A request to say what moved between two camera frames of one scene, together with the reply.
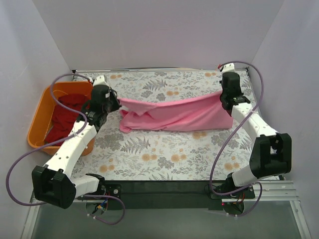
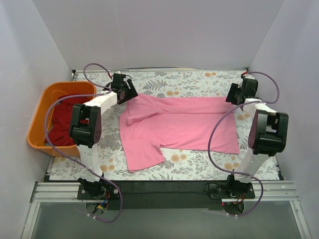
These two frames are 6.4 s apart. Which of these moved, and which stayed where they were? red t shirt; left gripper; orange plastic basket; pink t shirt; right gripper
Moved: right gripper; left gripper
Stayed: red t shirt; orange plastic basket; pink t shirt
